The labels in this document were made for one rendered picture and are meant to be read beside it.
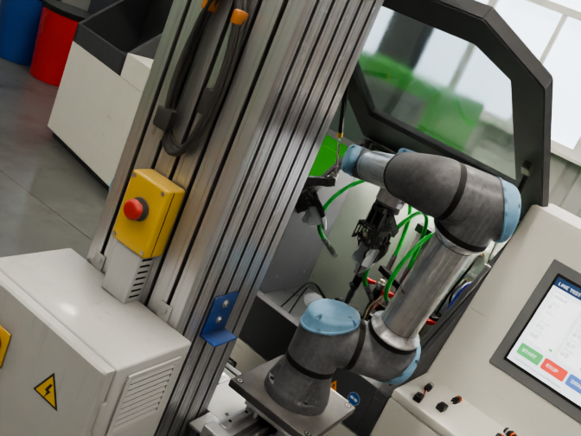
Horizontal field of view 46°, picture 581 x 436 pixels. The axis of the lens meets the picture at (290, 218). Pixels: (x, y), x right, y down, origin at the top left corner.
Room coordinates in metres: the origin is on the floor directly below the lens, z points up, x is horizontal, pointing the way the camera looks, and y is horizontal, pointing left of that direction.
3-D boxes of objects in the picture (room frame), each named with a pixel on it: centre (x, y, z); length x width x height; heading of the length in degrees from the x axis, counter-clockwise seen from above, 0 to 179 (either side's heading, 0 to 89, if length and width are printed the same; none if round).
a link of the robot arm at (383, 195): (1.76, -0.23, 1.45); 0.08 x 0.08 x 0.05
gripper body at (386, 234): (1.76, -0.22, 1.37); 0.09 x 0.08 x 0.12; 149
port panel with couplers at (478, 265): (2.19, -0.62, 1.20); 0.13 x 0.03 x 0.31; 59
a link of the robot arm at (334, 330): (1.36, -0.17, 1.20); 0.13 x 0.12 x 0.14; 101
